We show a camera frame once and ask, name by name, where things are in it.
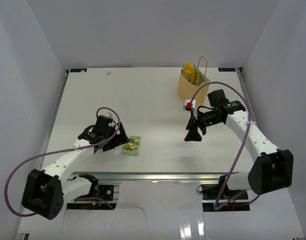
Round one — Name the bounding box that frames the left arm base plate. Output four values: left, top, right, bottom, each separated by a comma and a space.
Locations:
67, 185, 116, 210

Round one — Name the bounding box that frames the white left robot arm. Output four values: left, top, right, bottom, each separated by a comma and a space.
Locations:
21, 115, 129, 220

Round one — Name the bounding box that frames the aluminium table front rail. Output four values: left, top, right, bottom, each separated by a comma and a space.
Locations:
37, 172, 276, 181

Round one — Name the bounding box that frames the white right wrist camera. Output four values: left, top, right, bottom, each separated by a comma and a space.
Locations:
183, 99, 196, 112

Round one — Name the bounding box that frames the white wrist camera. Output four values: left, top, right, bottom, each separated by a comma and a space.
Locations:
100, 112, 113, 122
183, 99, 196, 112

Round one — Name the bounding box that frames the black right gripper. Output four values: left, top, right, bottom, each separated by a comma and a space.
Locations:
184, 109, 222, 142

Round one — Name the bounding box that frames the green candy packet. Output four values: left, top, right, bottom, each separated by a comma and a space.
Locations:
121, 136, 142, 155

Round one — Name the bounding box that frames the light green sachet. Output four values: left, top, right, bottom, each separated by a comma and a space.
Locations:
194, 74, 202, 87

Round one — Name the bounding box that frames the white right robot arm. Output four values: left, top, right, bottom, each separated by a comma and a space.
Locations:
184, 89, 294, 200

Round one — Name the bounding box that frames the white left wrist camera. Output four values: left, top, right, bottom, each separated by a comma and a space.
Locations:
100, 112, 113, 122

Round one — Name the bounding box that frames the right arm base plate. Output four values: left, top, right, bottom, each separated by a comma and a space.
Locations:
197, 184, 250, 213

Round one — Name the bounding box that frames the yellow M&M packet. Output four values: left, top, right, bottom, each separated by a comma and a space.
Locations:
181, 67, 190, 81
184, 61, 196, 84

